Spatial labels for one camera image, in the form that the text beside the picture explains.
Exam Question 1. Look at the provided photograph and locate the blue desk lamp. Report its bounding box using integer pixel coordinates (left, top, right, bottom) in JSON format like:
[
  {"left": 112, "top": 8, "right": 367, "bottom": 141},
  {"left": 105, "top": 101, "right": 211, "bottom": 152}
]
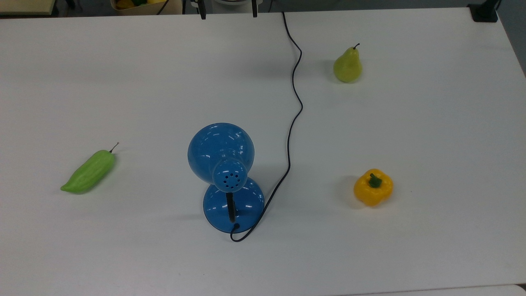
[{"left": 187, "top": 123, "right": 265, "bottom": 234}]

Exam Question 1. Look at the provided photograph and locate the beige storage box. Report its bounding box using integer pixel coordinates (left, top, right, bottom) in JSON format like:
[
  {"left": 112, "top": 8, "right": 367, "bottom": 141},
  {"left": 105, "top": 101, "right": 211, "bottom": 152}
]
[{"left": 110, "top": 0, "right": 184, "bottom": 16}]

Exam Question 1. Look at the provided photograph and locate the green toy pear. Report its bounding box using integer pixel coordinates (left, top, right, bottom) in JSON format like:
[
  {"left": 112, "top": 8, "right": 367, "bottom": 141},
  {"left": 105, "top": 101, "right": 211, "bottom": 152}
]
[{"left": 333, "top": 43, "right": 363, "bottom": 83}]

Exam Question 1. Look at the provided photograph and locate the wooden furniture board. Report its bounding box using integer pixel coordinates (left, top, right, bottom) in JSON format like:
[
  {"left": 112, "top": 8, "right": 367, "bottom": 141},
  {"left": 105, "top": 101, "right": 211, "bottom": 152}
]
[{"left": 0, "top": 0, "right": 56, "bottom": 16}]

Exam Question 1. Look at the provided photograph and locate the green chili pepper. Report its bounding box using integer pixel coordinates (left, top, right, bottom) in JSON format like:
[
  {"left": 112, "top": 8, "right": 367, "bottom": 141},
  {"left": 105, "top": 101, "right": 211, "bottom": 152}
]
[{"left": 60, "top": 142, "right": 120, "bottom": 194}]

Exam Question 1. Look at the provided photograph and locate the yellow toy bell pepper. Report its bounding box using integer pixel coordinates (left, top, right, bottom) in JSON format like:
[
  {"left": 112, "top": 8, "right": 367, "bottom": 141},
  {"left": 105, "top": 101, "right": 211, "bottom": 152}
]
[{"left": 353, "top": 169, "right": 394, "bottom": 207}]

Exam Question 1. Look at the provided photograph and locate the black lamp power cable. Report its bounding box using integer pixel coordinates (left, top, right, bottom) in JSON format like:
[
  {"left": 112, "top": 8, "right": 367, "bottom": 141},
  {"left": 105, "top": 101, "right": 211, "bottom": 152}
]
[{"left": 230, "top": 12, "right": 304, "bottom": 243}]

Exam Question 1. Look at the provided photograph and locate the black table clamp mount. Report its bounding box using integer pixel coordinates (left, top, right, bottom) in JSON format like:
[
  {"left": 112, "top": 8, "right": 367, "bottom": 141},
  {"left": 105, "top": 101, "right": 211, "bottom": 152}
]
[{"left": 468, "top": 0, "right": 501, "bottom": 23}]

